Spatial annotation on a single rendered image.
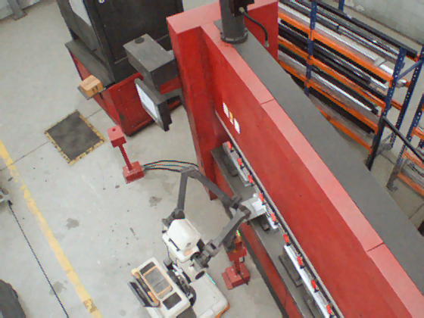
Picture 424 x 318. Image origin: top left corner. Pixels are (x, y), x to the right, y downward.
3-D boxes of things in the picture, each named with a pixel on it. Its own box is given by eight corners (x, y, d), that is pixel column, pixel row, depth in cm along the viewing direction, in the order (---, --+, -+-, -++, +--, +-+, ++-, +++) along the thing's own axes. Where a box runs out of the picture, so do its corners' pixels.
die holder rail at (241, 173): (222, 149, 407) (222, 143, 399) (229, 147, 408) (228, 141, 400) (245, 186, 377) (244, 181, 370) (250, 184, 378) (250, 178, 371)
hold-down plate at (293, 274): (279, 257, 332) (279, 255, 330) (285, 254, 333) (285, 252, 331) (296, 287, 315) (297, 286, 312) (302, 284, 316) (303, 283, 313)
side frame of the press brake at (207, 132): (202, 185, 490) (165, 17, 307) (266, 158, 504) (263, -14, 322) (210, 201, 475) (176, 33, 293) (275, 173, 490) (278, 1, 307)
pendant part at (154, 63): (144, 111, 418) (122, 45, 351) (163, 100, 426) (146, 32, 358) (168, 139, 391) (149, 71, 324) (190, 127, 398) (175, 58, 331)
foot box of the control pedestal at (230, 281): (220, 273, 420) (219, 269, 410) (242, 264, 423) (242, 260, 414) (228, 290, 408) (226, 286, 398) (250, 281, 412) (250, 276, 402)
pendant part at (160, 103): (142, 107, 402) (133, 79, 374) (152, 101, 406) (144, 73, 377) (164, 132, 378) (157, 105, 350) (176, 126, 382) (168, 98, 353)
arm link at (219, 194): (188, 169, 316) (190, 175, 306) (193, 163, 315) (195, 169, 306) (224, 200, 335) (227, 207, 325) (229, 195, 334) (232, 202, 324)
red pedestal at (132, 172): (122, 172, 513) (101, 129, 447) (140, 165, 517) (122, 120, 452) (126, 184, 501) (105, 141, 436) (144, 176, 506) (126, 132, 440)
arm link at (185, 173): (179, 163, 312) (180, 169, 303) (196, 164, 316) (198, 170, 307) (173, 214, 329) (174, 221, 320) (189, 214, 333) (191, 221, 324)
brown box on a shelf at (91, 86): (76, 88, 471) (73, 80, 462) (95, 77, 480) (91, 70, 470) (87, 100, 456) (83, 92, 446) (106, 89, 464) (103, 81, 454)
